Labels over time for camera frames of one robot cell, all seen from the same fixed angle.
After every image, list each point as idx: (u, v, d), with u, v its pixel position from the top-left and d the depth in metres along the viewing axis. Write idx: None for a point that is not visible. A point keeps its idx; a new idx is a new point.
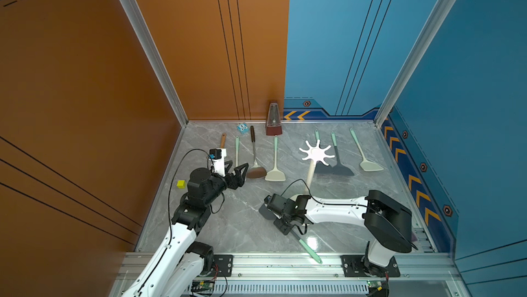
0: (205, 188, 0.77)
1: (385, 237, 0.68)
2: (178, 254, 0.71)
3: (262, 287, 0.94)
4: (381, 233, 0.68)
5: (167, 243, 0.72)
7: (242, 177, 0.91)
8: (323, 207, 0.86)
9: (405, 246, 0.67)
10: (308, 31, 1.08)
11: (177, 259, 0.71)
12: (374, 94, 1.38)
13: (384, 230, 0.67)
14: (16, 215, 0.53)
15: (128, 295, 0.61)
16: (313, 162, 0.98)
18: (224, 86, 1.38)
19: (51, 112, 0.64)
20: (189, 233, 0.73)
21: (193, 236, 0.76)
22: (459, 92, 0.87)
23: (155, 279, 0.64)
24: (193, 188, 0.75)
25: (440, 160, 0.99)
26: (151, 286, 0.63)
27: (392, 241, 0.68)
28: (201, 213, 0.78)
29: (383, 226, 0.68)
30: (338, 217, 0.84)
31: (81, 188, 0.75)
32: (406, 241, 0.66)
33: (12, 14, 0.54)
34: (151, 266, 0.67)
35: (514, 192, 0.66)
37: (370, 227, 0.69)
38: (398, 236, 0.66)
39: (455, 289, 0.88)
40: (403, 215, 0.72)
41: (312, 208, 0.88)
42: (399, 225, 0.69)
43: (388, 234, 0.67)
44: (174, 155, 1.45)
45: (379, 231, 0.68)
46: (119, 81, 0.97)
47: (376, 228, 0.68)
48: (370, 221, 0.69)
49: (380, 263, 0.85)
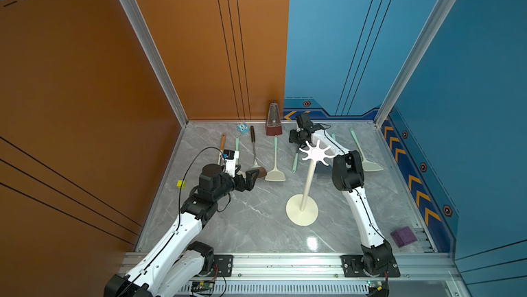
0: (216, 182, 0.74)
1: (337, 175, 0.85)
2: (184, 241, 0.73)
3: (262, 287, 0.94)
4: (335, 168, 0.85)
5: (176, 228, 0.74)
7: (252, 183, 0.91)
8: (324, 136, 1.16)
9: (345, 188, 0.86)
10: (308, 31, 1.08)
11: (182, 245, 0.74)
12: (374, 94, 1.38)
13: (337, 167, 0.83)
14: (16, 215, 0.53)
15: (134, 272, 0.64)
16: (313, 162, 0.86)
18: (224, 86, 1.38)
19: (50, 112, 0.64)
20: (196, 223, 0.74)
21: (200, 227, 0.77)
22: (460, 92, 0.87)
23: (160, 260, 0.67)
24: (202, 182, 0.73)
25: (440, 161, 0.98)
26: (156, 266, 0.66)
27: (337, 177, 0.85)
28: (208, 206, 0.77)
29: (340, 167, 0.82)
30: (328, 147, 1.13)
31: (82, 188, 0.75)
32: (346, 185, 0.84)
33: (11, 13, 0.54)
34: (158, 248, 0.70)
35: (517, 193, 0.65)
37: (333, 163, 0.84)
38: (339, 178, 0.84)
39: (455, 289, 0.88)
40: (361, 176, 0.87)
41: (318, 133, 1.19)
42: (349, 177, 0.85)
43: (340, 174, 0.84)
44: (174, 155, 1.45)
45: (335, 171, 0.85)
46: (118, 81, 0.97)
47: (336, 164, 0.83)
48: (337, 159, 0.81)
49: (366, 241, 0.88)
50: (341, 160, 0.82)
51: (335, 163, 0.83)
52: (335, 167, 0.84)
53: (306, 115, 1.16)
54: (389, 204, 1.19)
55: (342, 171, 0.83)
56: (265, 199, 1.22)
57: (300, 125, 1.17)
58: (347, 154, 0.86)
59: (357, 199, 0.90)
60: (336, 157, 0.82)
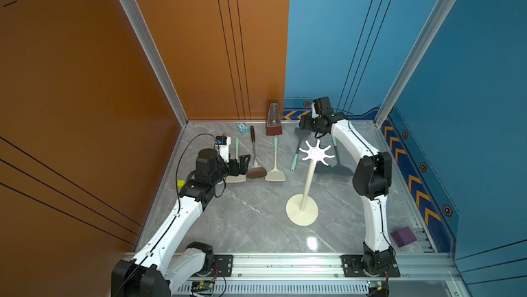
0: (212, 165, 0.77)
1: (361, 179, 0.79)
2: (186, 224, 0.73)
3: (262, 287, 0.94)
4: (360, 172, 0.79)
5: (176, 212, 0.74)
7: (246, 166, 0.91)
8: (349, 132, 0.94)
9: (368, 195, 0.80)
10: (308, 31, 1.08)
11: (184, 230, 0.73)
12: (374, 94, 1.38)
13: (364, 173, 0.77)
14: (16, 215, 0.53)
15: (140, 255, 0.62)
16: (313, 162, 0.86)
18: (224, 86, 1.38)
19: (49, 112, 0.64)
20: (196, 205, 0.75)
21: (200, 210, 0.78)
22: (460, 92, 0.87)
23: (166, 242, 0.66)
24: (200, 164, 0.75)
25: (440, 161, 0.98)
26: (162, 247, 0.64)
27: (361, 182, 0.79)
28: (207, 188, 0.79)
29: (368, 171, 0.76)
30: (350, 144, 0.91)
31: (82, 188, 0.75)
32: (370, 191, 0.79)
33: (11, 13, 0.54)
34: (162, 231, 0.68)
35: (517, 193, 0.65)
37: (359, 167, 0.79)
38: (366, 185, 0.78)
39: (455, 289, 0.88)
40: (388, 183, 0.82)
41: (342, 125, 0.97)
42: (375, 182, 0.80)
43: (364, 179, 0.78)
44: (174, 155, 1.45)
45: (359, 174, 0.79)
46: (118, 81, 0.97)
47: (362, 167, 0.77)
48: (365, 162, 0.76)
49: (371, 245, 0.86)
50: (370, 163, 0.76)
51: (362, 167, 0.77)
52: (361, 171, 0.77)
53: (326, 100, 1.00)
54: (389, 204, 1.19)
55: (368, 175, 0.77)
56: (265, 199, 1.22)
57: (319, 112, 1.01)
58: (375, 156, 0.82)
59: (375, 207, 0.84)
60: (364, 160, 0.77)
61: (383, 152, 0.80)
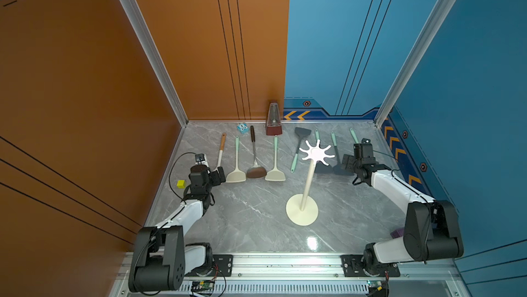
0: (205, 177, 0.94)
1: (413, 232, 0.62)
2: (193, 215, 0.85)
3: (262, 287, 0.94)
4: (412, 222, 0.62)
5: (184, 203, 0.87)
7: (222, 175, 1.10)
8: (392, 179, 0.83)
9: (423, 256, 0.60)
10: (307, 31, 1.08)
11: (192, 219, 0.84)
12: (374, 94, 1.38)
13: (418, 223, 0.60)
14: (16, 215, 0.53)
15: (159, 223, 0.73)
16: (313, 162, 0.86)
18: (223, 86, 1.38)
19: (49, 111, 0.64)
20: (198, 202, 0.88)
21: (200, 214, 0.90)
22: (460, 91, 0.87)
23: (181, 216, 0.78)
24: (194, 177, 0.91)
25: (440, 161, 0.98)
26: (178, 219, 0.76)
27: (415, 236, 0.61)
28: (204, 197, 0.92)
29: (423, 221, 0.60)
30: (394, 191, 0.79)
31: (81, 188, 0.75)
32: (427, 252, 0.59)
33: (10, 13, 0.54)
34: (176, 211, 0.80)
35: (517, 192, 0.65)
37: (411, 215, 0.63)
38: (422, 241, 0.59)
39: (455, 290, 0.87)
40: (455, 245, 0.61)
41: (383, 173, 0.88)
42: (434, 241, 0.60)
43: (419, 233, 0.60)
44: (174, 155, 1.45)
45: (412, 225, 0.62)
46: (118, 81, 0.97)
47: (414, 217, 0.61)
48: (417, 210, 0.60)
49: (378, 255, 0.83)
50: (425, 210, 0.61)
51: (414, 215, 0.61)
52: (414, 220, 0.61)
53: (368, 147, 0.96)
54: (389, 204, 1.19)
55: (425, 229, 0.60)
56: (265, 199, 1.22)
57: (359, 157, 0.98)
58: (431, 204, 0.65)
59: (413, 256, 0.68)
60: (415, 206, 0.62)
61: (442, 201, 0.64)
